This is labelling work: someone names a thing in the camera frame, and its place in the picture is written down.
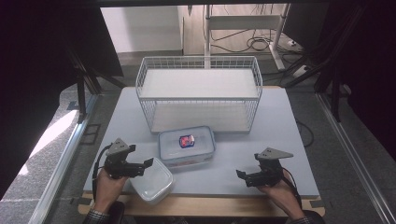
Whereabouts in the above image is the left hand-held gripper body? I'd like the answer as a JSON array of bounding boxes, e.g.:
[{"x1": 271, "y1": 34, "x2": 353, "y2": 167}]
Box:
[{"x1": 104, "y1": 137, "x2": 146, "y2": 180}]

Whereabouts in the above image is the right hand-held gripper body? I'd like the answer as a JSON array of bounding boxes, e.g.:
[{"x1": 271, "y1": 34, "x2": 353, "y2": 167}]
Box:
[{"x1": 253, "y1": 147, "x2": 294, "y2": 188}]

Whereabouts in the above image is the clear lidded food container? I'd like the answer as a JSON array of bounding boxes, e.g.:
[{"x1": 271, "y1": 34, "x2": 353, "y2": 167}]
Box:
[{"x1": 157, "y1": 125, "x2": 217, "y2": 171}]

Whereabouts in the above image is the white wire shelf rack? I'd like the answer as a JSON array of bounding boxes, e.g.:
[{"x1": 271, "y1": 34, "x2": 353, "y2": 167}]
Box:
[{"x1": 134, "y1": 55, "x2": 263, "y2": 135}]

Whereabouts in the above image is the person's right hand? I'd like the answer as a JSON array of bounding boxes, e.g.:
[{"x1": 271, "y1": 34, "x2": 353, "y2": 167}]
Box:
[{"x1": 257, "y1": 176, "x2": 305, "y2": 220}]

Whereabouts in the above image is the person's left hand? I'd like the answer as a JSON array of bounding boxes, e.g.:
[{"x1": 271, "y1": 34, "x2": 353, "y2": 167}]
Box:
[{"x1": 92, "y1": 168, "x2": 129, "y2": 215}]

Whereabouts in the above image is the black metal stand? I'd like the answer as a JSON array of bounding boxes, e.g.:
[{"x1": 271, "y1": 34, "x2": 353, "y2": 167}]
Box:
[
  {"x1": 64, "y1": 45, "x2": 127, "y2": 123},
  {"x1": 279, "y1": 6, "x2": 370, "y2": 123}
]

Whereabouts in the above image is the white power strip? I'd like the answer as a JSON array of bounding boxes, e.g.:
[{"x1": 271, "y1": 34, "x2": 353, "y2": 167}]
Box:
[{"x1": 291, "y1": 63, "x2": 311, "y2": 79}]

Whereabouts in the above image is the white cabinet panel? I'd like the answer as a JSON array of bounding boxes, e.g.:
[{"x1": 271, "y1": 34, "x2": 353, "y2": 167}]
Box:
[{"x1": 100, "y1": 6, "x2": 185, "y2": 54}]

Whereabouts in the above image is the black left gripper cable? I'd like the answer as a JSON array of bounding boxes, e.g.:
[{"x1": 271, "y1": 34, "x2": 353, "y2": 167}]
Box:
[{"x1": 92, "y1": 144, "x2": 112, "y2": 200}]

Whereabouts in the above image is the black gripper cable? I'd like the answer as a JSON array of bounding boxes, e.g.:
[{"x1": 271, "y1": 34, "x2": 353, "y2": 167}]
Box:
[
  {"x1": 280, "y1": 167, "x2": 304, "y2": 209},
  {"x1": 92, "y1": 144, "x2": 112, "y2": 200}
]

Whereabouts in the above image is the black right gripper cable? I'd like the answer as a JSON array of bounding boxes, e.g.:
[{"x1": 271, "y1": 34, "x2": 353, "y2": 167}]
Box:
[{"x1": 280, "y1": 167, "x2": 304, "y2": 209}]

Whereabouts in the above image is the thin black cable loop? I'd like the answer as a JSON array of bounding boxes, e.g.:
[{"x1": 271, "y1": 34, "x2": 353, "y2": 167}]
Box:
[{"x1": 294, "y1": 119, "x2": 316, "y2": 149}]

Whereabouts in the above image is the aluminium floor rail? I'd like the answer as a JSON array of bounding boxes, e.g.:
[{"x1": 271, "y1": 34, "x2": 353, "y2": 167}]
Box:
[
  {"x1": 315, "y1": 92, "x2": 396, "y2": 224},
  {"x1": 28, "y1": 93, "x2": 100, "y2": 224}
]

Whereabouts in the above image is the tangle of black floor cables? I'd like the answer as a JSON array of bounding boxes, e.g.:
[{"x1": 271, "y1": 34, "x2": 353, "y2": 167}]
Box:
[{"x1": 209, "y1": 28, "x2": 283, "y2": 54}]

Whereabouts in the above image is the white metal desk frame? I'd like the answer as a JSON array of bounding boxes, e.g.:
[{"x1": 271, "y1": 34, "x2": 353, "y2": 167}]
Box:
[{"x1": 203, "y1": 3, "x2": 291, "y2": 72}]

